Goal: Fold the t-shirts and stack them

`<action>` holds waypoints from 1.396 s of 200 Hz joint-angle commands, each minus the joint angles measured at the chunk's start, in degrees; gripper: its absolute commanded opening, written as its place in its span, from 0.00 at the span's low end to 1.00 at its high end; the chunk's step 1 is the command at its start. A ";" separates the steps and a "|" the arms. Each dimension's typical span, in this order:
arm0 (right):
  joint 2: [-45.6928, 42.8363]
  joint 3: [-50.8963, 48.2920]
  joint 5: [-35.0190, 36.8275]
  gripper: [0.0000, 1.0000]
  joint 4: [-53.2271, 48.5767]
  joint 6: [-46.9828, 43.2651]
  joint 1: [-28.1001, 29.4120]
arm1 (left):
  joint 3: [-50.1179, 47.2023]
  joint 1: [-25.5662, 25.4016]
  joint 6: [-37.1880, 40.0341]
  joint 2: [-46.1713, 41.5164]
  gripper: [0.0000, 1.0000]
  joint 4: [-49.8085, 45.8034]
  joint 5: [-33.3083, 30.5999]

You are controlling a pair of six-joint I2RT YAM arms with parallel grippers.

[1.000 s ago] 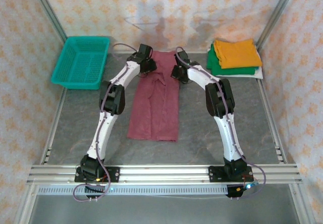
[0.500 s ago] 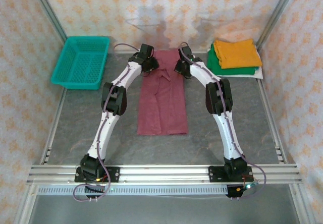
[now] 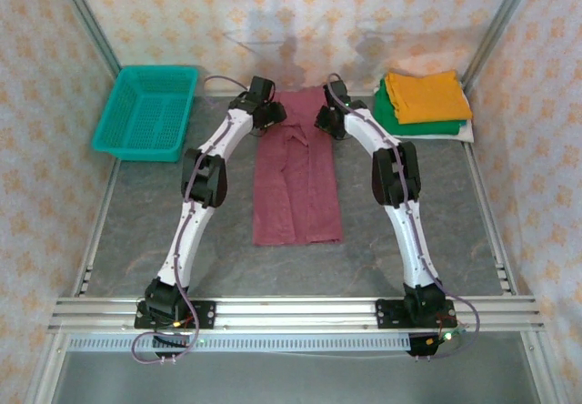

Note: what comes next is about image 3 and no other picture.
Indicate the teal plastic basket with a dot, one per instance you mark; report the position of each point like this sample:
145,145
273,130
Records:
145,108

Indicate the aluminium table edge rail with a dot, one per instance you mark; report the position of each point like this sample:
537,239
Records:
536,363
107,194

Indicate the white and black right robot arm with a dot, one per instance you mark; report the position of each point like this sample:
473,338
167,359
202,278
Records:
409,240

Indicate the folded orange t-shirt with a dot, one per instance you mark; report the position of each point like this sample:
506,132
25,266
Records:
432,97

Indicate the aluminium mounting rail beam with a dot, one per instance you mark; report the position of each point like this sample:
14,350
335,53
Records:
295,314

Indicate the maroon t-shirt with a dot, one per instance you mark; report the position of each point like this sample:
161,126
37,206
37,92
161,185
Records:
314,185

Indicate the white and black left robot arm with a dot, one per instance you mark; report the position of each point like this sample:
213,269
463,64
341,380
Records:
188,240

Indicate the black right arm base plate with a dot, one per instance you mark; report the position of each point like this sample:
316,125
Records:
391,315

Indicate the black base electronics bracket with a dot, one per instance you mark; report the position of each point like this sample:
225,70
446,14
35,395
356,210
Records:
170,347
425,347

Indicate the aluminium frame post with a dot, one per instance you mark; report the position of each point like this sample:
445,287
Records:
500,26
86,17

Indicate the folded green t-shirt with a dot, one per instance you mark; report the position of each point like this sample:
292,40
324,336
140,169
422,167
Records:
386,117

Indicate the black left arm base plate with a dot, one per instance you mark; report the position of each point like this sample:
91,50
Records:
202,314

